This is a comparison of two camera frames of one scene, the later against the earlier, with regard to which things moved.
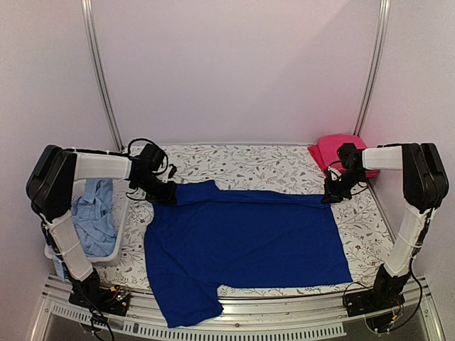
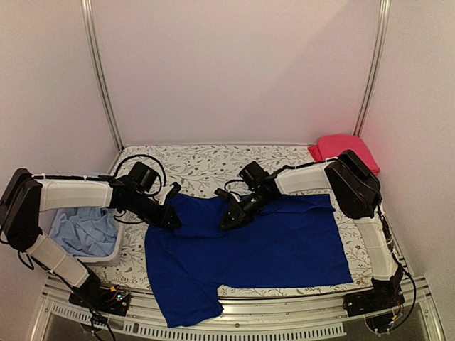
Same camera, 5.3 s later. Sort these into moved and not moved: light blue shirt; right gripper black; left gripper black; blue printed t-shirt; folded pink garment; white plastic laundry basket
Moved: left gripper black; right gripper black
Not moved: folded pink garment; light blue shirt; blue printed t-shirt; white plastic laundry basket
